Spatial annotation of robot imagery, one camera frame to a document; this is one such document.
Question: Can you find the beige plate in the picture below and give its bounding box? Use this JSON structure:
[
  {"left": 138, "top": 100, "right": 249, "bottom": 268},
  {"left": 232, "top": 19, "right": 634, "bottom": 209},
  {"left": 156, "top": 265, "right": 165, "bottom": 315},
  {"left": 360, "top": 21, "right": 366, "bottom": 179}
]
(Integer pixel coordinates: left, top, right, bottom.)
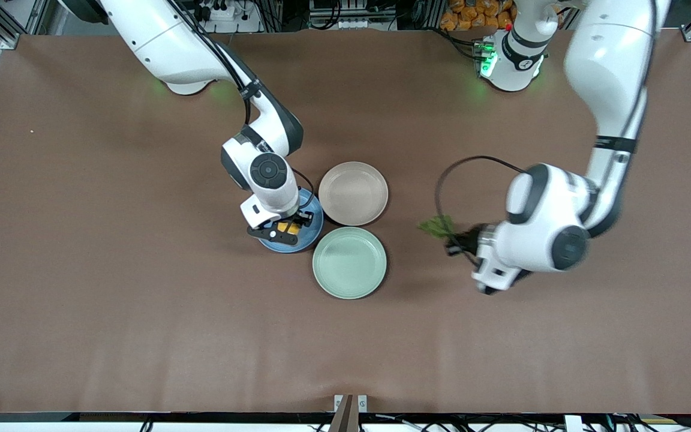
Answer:
[{"left": 319, "top": 161, "right": 389, "bottom": 227}]

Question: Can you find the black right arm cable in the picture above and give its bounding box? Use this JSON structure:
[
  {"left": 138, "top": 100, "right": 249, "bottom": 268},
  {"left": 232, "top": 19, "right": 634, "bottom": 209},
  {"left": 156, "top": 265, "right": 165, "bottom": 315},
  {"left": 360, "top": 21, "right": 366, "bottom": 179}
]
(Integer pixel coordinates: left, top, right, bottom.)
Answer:
[{"left": 166, "top": 0, "right": 317, "bottom": 212}]

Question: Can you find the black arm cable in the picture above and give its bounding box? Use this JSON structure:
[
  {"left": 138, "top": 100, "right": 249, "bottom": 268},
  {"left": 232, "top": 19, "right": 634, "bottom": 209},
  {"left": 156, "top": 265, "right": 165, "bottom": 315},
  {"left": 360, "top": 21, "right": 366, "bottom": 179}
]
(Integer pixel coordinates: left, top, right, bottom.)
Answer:
[
  {"left": 434, "top": 0, "right": 661, "bottom": 268},
  {"left": 166, "top": 0, "right": 317, "bottom": 212}
]

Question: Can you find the pale green plate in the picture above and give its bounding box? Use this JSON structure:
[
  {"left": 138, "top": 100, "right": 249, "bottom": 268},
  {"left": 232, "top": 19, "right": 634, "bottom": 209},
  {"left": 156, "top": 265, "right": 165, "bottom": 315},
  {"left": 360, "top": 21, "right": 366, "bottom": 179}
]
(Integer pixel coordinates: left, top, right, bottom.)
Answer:
[{"left": 312, "top": 226, "right": 387, "bottom": 300}]

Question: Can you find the blue plate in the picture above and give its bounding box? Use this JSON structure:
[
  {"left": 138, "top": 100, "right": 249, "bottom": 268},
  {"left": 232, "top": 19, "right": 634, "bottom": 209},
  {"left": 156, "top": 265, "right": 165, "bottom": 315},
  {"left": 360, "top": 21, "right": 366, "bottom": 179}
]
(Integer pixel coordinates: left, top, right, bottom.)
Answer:
[{"left": 258, "top": 187, "right": 325, "bottom": 254}]

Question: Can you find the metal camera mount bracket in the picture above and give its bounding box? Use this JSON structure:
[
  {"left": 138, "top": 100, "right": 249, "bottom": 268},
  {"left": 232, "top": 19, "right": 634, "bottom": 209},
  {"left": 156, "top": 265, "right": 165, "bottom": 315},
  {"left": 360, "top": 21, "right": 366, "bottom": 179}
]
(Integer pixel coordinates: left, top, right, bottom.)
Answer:
[{"left": 334, "top": 394, "right": 368, "bottom": 432}]

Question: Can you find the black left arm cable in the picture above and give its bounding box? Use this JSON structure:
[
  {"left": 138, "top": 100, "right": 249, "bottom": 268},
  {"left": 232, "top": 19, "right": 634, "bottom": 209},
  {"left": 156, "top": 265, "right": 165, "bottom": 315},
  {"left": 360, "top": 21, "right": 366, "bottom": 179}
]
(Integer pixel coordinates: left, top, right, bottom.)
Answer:
[{"left": 434, "top": 0, "right": 661, "bottom": 268}]

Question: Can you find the green lettuce leaf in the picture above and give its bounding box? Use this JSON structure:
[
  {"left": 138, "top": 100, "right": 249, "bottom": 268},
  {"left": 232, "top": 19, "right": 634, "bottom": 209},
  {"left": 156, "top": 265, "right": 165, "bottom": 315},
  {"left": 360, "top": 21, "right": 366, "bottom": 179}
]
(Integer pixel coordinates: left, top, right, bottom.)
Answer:
[{"left": 419, "top": 215, "right": 458, "bottom": 242}]

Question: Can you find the bag of orange items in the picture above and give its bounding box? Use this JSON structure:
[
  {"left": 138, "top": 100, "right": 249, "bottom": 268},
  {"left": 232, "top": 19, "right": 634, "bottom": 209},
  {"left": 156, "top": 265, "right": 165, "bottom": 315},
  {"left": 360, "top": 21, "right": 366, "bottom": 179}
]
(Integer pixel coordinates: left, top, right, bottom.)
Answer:
[{"left": 439, "top": 0, "right": 515, "bottom": 32}]

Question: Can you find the white power strip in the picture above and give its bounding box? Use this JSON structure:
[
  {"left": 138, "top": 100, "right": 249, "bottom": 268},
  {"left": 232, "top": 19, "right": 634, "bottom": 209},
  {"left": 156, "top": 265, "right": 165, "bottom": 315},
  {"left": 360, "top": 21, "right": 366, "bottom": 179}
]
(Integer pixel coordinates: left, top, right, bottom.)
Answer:
[{"left": 193, "top": 0, "right": 237, "bottom": 22}]

